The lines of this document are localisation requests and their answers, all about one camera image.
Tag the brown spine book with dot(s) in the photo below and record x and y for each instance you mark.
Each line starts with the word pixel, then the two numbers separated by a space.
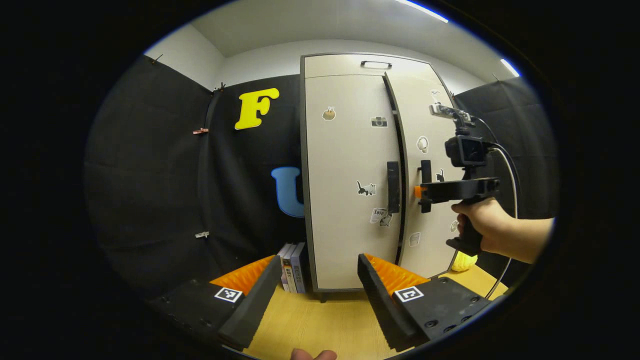
pixel 290 272

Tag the small ceiling light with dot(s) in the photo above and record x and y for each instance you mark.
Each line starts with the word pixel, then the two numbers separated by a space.
pixel 510 67

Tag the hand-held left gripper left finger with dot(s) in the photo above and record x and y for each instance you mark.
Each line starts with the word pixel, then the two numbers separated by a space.
pixel 255 305

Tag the white cloth clip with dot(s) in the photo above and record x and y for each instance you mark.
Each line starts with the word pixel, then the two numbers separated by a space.
pixel 202 234

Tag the grey cabinet door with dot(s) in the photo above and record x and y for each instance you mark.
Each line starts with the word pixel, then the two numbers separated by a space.
pixel 345 165
pixel 430 235

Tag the cabinet drawer front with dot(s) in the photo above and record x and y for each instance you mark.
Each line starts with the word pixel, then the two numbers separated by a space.
pixel 340 65

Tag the white book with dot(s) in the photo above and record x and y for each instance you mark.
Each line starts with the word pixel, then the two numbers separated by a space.
pixel 283 270

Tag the long ceiling light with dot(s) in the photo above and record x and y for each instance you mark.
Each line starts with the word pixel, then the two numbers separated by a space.
pixel 422 10

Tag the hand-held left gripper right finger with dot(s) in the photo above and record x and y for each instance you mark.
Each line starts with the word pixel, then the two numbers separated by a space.
pixel 382 305

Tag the black backdrop cloth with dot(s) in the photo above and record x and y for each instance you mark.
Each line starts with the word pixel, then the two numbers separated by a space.
pixel 150 175

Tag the yellow round bun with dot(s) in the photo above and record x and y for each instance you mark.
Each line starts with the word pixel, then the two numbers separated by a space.
pixel 464 261

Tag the grey-blue book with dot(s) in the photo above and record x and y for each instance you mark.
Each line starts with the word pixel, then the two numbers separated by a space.
pixel 300 267

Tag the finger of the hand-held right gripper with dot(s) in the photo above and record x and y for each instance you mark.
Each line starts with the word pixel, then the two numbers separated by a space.
pixel 425 197

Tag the red cloth clip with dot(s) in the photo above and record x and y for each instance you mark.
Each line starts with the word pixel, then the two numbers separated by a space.
pixel 200 131

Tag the grey double-door shoe cabinet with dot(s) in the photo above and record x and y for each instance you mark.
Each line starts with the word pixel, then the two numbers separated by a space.
pixel 350 150

